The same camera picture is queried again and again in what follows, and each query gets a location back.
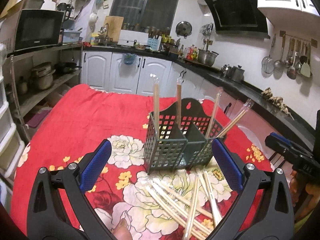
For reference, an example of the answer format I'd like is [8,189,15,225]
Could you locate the wooden chopstick pair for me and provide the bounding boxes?
[150,73,159,138]

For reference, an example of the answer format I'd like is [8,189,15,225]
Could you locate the dark kitchen window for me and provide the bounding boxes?
[110,0,178,31]

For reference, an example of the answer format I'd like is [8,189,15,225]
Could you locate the person's right hand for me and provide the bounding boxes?
[289,171,319,220]

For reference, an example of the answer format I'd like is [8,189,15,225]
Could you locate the person's left hand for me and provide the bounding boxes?
[112,218,133,240]

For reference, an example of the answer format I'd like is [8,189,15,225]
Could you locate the red floral tablecloth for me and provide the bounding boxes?
[10,85,272,239]

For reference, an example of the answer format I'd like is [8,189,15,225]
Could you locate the ginger roots on counter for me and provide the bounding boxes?
[261,87,294,120]

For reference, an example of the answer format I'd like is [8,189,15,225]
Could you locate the dark green utensil caddy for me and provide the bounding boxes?
[144,98,223,174]

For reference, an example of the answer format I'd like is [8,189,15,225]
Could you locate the hanging green spatula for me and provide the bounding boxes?
[299,42,312,79]

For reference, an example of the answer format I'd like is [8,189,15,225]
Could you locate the hanging steel ladle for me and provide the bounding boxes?
[274,34,286,70]

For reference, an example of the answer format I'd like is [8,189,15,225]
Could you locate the steel lidded canister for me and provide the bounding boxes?
[230,65,245,83]

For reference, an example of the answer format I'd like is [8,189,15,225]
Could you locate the hanging steel strainer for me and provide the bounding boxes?
[261,34,276,74]

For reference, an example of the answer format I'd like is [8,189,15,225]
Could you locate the small steel kettle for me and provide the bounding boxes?
[221,64,232,77]

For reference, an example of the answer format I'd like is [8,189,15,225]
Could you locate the metal storage shelf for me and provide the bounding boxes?
[1,44,83,142]

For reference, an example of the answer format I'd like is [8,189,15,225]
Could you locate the old pot on shelf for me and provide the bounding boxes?
[29,62,55,90]

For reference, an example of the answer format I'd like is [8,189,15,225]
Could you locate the large steel stock pot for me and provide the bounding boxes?
[197,49,219,67]

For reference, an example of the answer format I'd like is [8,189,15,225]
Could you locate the white bread box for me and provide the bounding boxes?
[118,30,149,47]

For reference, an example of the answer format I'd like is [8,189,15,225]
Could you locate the blue knife block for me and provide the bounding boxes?
[147,36,162,51]

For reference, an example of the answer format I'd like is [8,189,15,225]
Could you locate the wooden cutting board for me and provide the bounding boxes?
[104,16,124,42]

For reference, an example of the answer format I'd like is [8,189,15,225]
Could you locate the hanging glass pot lid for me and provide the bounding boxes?
[175,21,193,38]

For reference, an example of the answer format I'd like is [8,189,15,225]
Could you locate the black microwave oven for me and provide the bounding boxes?
[1,9,64,53]

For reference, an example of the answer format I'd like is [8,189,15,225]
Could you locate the black range hood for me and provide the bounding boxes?
[204,0,270,40]

